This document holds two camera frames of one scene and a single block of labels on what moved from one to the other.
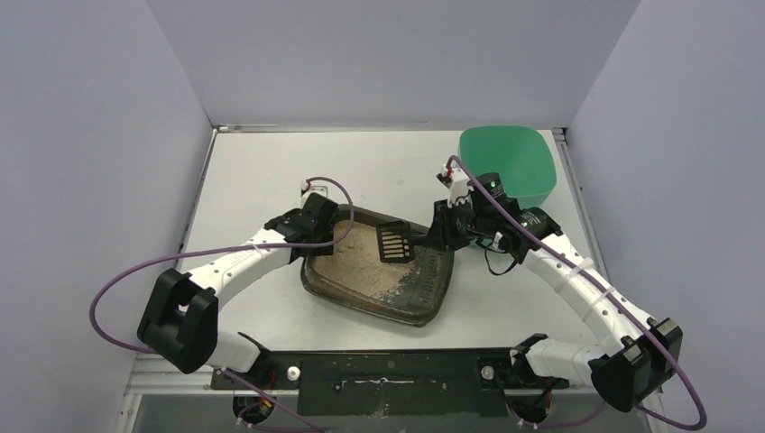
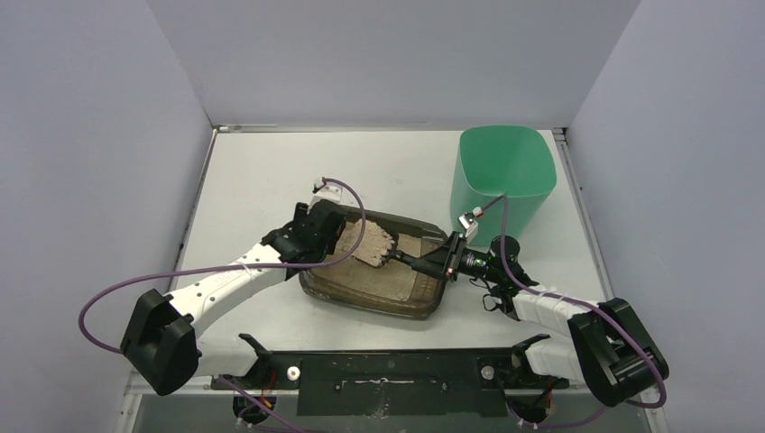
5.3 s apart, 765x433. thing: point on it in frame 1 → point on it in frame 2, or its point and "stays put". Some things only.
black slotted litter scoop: (396, 242) → (397, 253)
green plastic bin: (520, 155) stays put
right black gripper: (440, 225) → (450, 259)
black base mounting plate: (421, 382) stays put
